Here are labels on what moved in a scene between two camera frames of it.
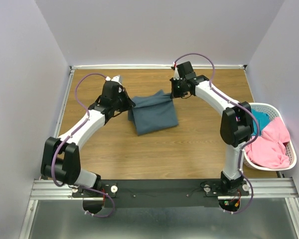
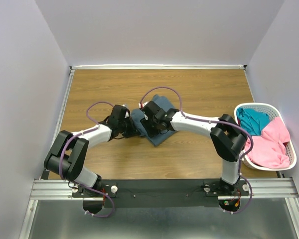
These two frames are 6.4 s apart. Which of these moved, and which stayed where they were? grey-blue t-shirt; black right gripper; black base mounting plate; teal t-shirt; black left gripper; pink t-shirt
Moved: black left gripper; black right gripper; grey-blue t-shirt
Stayed: pink t-shirt; black base mounting plate; teal t-shirt
